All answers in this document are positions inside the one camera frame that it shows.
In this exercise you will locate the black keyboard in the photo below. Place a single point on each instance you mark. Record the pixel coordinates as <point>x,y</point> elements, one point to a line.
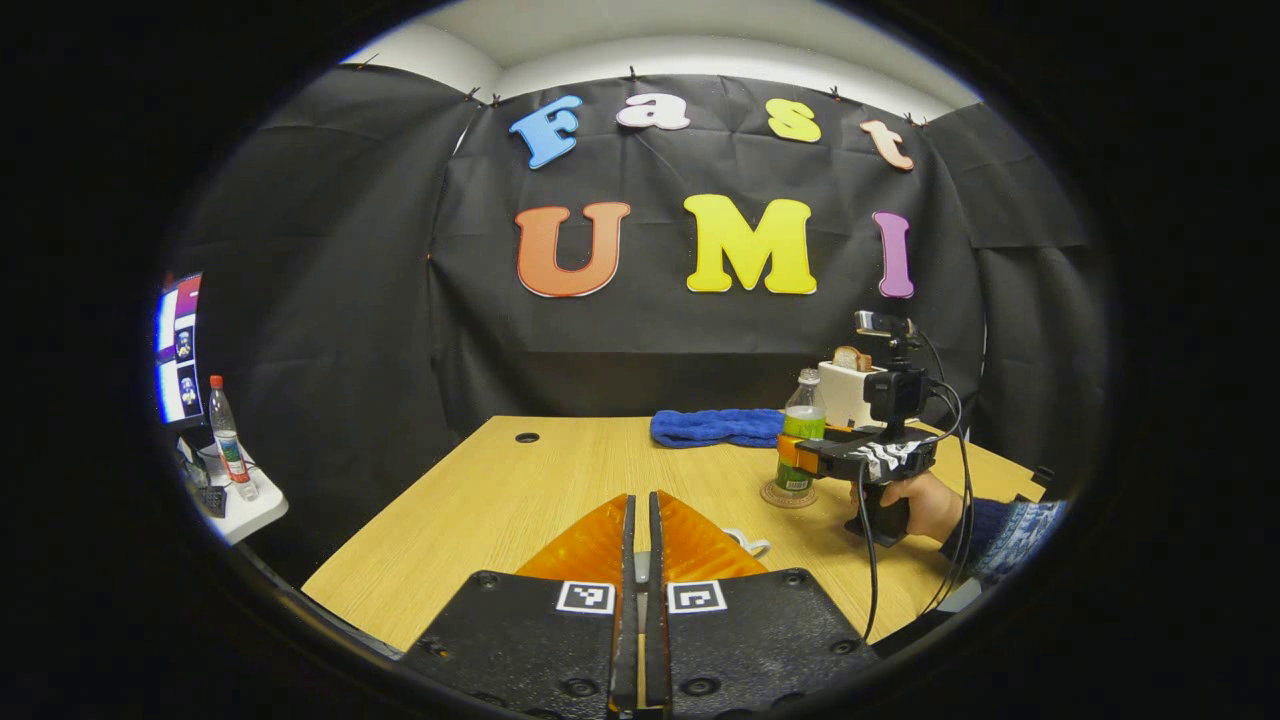
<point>213,500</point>

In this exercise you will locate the black backdrop cloth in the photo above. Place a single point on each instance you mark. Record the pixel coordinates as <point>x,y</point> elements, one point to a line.
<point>330,300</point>

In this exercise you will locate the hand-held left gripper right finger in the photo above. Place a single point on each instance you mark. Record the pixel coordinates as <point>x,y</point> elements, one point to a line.
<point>658,650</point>

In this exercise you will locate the round brown coaster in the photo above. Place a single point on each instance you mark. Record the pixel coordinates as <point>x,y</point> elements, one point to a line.
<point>790,499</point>

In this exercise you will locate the computer monitor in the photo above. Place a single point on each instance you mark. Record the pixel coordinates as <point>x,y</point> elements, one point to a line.
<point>178,350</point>

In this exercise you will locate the red cap plastic bottle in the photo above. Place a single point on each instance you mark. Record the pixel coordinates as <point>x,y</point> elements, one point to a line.
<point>228,440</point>

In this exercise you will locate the bread slice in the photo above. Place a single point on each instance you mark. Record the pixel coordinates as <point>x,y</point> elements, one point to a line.
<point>850,358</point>

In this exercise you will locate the blue towel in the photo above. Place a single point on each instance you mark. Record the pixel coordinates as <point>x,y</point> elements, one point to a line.
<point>715,428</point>

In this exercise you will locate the green label water bottle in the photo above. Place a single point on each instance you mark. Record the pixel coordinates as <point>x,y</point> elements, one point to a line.
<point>803,420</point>

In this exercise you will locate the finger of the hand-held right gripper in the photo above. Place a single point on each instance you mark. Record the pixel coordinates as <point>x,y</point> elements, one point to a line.
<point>830,458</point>

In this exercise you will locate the small white side table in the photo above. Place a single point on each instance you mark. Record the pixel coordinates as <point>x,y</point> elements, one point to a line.
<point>255,510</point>

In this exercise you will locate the white toaster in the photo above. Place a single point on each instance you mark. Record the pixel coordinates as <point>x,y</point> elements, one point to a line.
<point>845,395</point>

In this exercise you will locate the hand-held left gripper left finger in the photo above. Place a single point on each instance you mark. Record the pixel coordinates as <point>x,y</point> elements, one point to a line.
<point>626,650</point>

